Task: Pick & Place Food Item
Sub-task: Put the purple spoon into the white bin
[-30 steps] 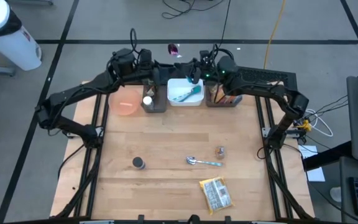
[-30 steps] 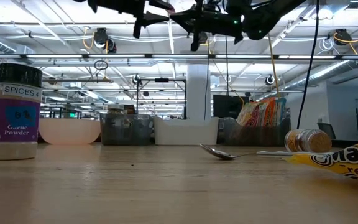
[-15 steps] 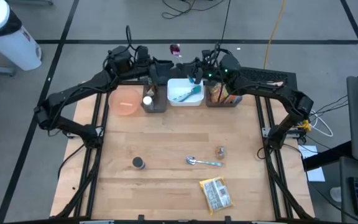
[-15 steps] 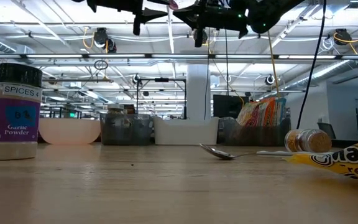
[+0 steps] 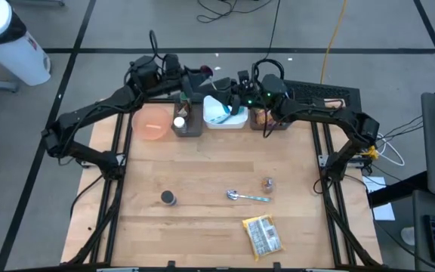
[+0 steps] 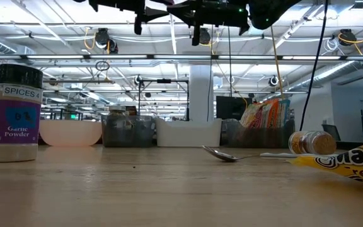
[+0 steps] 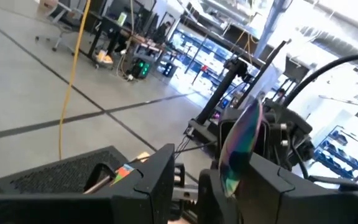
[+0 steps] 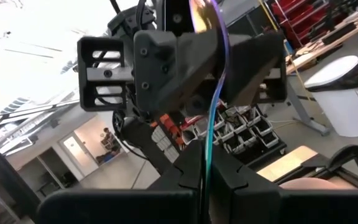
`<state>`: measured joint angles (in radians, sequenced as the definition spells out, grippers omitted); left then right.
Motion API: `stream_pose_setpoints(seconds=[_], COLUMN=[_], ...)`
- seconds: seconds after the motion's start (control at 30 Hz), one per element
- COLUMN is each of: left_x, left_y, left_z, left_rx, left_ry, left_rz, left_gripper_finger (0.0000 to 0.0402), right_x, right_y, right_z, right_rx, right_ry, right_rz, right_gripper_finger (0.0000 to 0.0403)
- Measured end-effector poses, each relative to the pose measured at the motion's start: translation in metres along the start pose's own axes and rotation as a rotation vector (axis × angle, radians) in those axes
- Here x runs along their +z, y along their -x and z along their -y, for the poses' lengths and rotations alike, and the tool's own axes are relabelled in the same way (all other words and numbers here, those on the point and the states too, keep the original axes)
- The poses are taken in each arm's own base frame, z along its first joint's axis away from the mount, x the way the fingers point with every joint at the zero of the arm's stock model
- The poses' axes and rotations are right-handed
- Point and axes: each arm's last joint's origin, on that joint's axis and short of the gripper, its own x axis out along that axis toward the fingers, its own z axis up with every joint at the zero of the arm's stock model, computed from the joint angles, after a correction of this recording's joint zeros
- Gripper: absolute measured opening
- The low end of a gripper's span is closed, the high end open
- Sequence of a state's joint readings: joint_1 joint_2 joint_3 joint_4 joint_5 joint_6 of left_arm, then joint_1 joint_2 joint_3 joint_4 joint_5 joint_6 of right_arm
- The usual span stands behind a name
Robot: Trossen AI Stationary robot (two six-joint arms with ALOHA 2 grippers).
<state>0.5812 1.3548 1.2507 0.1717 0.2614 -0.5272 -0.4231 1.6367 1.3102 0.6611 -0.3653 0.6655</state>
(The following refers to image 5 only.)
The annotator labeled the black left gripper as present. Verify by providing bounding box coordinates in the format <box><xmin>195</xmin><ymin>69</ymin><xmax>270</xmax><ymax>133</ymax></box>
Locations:
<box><xmin>162</xmin><ymin>54</ymin><xmax>214</xmax><ymax>100</ymax></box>

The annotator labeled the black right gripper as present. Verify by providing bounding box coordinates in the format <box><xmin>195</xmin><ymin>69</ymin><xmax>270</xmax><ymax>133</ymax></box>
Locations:
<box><xmin>198</xmin><ymin>70</ymin><xmax>264</xmax><ymax>116</ymax></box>

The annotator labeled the teal plastic spoon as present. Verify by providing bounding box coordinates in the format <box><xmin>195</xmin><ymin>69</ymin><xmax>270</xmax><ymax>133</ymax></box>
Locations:
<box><xmin>217</xmin><ymin>104</ymin><xmax>247</xmax><ymax>124</ymax></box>

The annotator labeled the lime chili shrimp ramen packet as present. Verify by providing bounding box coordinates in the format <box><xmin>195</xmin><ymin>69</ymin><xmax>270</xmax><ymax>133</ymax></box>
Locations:
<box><xmin>254</xmin><ymin>108</ymin><xmax>277</xmax><ymax>126</ymax></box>

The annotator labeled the white cap spice bottle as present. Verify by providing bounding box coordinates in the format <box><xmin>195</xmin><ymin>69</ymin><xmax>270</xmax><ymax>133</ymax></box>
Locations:
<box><xmin>173</xmin><ymin>116</ymin><xmax>188</xmax><ymax>133</ymax></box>

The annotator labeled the glass jar brown spice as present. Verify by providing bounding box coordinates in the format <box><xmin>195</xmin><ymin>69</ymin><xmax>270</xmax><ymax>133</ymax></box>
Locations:
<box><xmin>261</xmin><ymin>177</ymin><xmax>275</xmax><ymax>195</ymax></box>

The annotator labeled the garlic powder spice jar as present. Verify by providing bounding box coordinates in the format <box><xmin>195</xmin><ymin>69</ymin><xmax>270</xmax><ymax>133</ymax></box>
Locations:
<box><xmin>159</xmin><ymin>190</ymin><xmax>177</xmax><ymax>207</ymax></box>

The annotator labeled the yellow ramen packet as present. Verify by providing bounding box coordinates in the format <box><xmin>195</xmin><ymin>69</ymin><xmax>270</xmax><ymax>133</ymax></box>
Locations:
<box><xmin>242</xmin><ymin>214</ymin><xmax>285</xmax><ymax>262</ymax></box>

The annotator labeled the white plastic bin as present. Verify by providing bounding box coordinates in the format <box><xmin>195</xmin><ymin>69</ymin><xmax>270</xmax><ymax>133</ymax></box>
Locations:
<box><xmin>202</xmin><ymin>94</ymin><xmax>248</xmax><ymax>130</ymax></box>

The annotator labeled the grey translucent bin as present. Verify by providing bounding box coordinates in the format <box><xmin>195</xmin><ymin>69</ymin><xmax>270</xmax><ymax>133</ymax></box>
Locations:
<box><xmin>249</xmin><ymin>107</ymin><xmax>292</xmax><ymax>131</ymax></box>
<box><xmin>171</xmin><ymin>96</ymin><xmax>205</xmax><ymax>138</ymax></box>

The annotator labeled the pale pink bowl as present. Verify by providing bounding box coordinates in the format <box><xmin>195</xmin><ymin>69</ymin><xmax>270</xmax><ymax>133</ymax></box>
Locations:
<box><xmin>131</xmin><ymin>105</ymin><xmax>173</xmax><ymax>141</ymax></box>

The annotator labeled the white trash can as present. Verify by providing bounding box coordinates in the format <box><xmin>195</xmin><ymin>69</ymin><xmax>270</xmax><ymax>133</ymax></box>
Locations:
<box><xmin>0</xmin><ymin>0</ymin><xmax>52</xmax><ymax>87</ymax></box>

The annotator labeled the black metal bar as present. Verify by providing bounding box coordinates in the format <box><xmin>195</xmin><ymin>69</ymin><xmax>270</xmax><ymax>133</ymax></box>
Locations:
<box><xmin>368</xmin><ymin>172</ymin><xmax>430</xmax><ymax>208</ymax></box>

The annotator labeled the white paper sheet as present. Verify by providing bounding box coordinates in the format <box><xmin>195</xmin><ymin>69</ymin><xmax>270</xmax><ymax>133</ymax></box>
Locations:
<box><xmin>362</xmin><ymin>175</ymin><xmax>396</xmax><ymax>222</ymax></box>

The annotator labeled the white computer mouse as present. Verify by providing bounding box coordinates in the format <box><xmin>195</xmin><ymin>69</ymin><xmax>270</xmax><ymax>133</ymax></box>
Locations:
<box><xmin>401</xmin><ymin>225</ymin><xmax>417</xmax><ymax>246</ymax></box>

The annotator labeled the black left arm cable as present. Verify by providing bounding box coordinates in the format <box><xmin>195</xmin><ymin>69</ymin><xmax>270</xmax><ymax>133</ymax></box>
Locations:
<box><xmin>148</xmin><ymin>29</ymin><xmax>165</xmax><ymax>61</ymax></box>

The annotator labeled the coiled black floor cable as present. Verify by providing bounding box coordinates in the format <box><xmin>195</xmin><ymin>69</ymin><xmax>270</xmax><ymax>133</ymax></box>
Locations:
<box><xmin>252</xmin><ymin>58</ymin><xmax>285</xmax><ymax>90</ymax></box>

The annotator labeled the looped black floor cable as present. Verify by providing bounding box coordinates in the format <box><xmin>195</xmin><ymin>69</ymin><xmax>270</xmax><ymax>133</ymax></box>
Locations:
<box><xmin>196</xmin><ymin>0</ymin><xmax>281</xmax><ymax>61</ymax></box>

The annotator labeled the yellow hanging cable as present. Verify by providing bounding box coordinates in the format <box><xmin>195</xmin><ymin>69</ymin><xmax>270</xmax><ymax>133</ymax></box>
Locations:
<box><xmin>319</xmin><ymin>0</ymin><xmax>349</xmax><ymax>85</ymax></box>

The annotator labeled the yellow cable connector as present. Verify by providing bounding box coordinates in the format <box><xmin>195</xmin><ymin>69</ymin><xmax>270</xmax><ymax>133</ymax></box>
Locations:
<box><xmin>363</xmin><ymin>145</ymin><xmax>379</xmax><ymax>162</ymax></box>

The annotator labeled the white cable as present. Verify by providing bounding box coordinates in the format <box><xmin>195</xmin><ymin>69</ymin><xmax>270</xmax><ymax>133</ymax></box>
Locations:
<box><xmin>375</xmin><ymin>131</ymin><xmax>406</xmax><ymax>167</ymax></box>

